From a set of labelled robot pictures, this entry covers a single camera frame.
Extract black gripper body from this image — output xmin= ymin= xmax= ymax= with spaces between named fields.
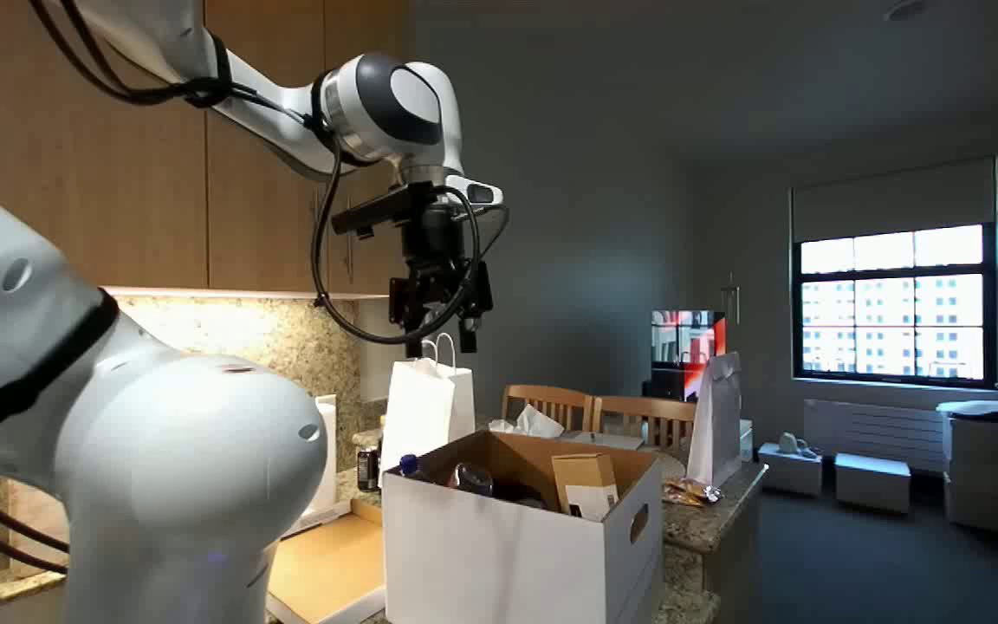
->
xmin=389 ymin=205 xmax=496 ymax=339

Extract small brown cardboard box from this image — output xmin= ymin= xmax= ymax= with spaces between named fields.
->
xmin=549 ymin=451 xmax=624 ymax=520

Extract red and white bottles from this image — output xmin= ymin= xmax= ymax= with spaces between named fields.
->
xmin=645 ymin=301 xmax=731 ymax=404

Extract big white cardboard box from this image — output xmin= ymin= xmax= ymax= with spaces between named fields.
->
xmin=378 ymin=431 xmax=668 ymax=624

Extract wooden chair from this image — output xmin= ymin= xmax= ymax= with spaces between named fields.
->
xmin=587 ymin=393 xmax=699 ymax=458
xmin=499 ymin=382 xmax=597 ymax=437

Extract crumpled white paper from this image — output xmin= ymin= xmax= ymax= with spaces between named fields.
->
xmin=485 ymin=404 xmax=568 ymax=444

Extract dark jar wooden lid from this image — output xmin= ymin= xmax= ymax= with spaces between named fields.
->
xmin=350 ymin=442 xmax=384 ymax=495

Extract narrow white paper bag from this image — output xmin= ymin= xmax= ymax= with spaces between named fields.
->
xmin=682 ymin=348 xmax=750 ymax=488

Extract white ottoman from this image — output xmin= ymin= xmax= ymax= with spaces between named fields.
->
xmin=757 ymin=433 xmax=828 ymax=503
xmin=833 ymin=451 xmax=914 ymax=520

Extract window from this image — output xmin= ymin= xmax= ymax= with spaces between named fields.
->
xmin=791 ymin=221 xmax=998 ymax=393

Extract white window blind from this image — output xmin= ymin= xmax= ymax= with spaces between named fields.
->
xmin=784 ymin=155 xmax=998 ymax=243

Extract white cabinet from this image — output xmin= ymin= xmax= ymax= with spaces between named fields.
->
xmin=936 ymin=399 xmax=998 ymax=539

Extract white paper bag with handles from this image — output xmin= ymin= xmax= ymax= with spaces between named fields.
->
xmin=378 ymin=334 xmax=482 ymax=474

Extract wooden wall cabinets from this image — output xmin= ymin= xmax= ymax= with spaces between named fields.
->
xmin=0 ymin=0 xmax=417 ymax=298

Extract wall radiator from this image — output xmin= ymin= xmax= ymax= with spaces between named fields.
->
xmin=799 ymin=397 xmax=951 ymax=474

